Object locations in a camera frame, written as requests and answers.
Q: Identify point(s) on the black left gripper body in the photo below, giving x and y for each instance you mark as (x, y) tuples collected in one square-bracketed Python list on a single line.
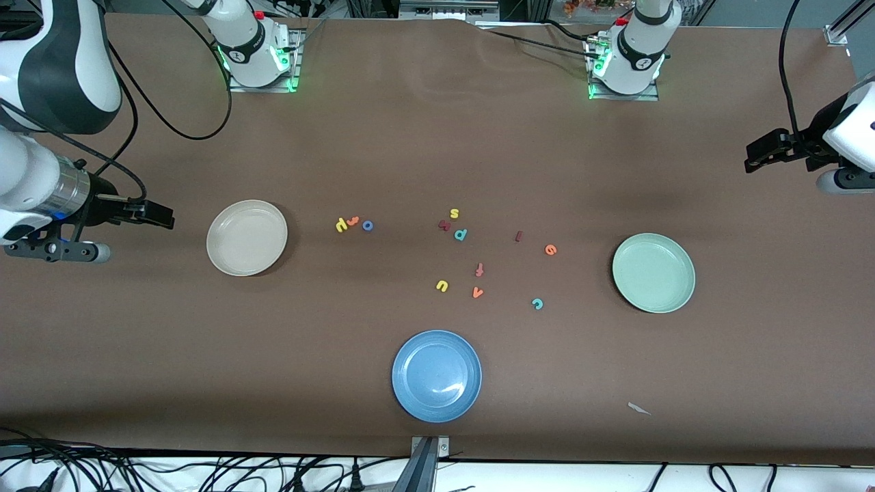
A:
[(809, 142)]

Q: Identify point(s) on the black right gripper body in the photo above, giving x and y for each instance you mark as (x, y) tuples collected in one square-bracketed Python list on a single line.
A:
[(103, 202)]

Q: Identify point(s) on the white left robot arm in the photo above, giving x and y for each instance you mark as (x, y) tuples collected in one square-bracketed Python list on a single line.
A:
[(636, 55)]

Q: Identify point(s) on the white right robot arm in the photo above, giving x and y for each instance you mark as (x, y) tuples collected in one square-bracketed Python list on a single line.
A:
[(61, 68)]

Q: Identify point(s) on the beige brown plate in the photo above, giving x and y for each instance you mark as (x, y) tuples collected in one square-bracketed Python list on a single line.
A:
[(246, 239)]

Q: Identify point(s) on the light green plate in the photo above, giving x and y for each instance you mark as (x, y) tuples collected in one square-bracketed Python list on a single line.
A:
[(653, 273)]

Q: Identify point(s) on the orange flower decoration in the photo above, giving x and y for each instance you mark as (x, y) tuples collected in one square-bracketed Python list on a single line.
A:
[(581, 7)]

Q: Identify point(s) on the brown table cover sheet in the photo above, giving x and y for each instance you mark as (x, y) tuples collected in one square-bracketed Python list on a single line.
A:
[(410, 137)]

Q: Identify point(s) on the white paper scrap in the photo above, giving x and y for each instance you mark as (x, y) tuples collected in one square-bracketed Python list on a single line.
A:
[(638, 408)]

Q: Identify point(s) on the blue plate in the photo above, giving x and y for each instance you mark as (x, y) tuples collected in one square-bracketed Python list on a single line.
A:
[(437, 376)]

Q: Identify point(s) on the grey device box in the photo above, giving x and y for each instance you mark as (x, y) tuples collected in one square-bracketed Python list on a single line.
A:
[(444, 10)]

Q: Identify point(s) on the aluminium frame profile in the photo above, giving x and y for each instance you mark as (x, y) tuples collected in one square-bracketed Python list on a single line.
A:
[(837, 31)]

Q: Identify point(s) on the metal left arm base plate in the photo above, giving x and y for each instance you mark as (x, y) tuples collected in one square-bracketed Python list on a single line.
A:
[(649, 97)]

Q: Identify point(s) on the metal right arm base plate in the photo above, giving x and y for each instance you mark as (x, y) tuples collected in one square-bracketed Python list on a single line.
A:
[(296, 65)]

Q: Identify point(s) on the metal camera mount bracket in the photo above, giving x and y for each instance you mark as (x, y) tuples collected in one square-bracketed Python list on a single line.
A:
[(424, 465)]

